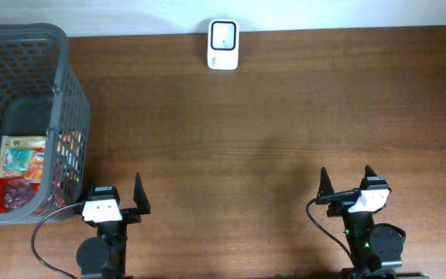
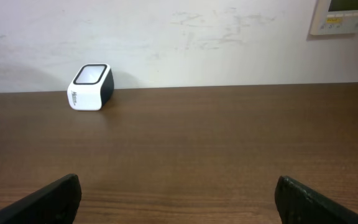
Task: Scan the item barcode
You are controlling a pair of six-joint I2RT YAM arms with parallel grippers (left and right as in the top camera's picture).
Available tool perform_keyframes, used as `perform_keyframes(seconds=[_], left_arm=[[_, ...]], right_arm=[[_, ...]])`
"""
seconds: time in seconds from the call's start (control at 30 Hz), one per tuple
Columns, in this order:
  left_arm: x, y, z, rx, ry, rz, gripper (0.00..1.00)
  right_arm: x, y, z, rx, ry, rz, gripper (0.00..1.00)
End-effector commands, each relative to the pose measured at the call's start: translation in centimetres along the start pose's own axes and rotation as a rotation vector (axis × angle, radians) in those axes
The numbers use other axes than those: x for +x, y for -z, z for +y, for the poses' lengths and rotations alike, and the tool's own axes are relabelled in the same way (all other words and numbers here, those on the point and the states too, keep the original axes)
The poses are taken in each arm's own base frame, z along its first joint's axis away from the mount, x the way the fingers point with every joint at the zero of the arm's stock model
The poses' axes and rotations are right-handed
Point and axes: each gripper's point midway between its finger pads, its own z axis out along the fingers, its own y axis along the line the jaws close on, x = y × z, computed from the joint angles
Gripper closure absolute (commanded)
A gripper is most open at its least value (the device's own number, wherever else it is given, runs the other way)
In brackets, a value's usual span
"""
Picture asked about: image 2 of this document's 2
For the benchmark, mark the white barcode scanner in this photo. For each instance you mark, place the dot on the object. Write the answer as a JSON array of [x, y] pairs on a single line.
[[91, 88]]

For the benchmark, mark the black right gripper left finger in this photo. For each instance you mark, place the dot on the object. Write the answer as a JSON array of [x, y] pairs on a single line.
[[57, 202]]

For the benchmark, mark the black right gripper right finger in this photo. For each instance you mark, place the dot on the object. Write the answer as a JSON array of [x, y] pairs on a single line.
[[296, 203]]

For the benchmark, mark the beige wall control panel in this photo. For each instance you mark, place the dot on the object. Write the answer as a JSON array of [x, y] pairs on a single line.
[[334, 17]]

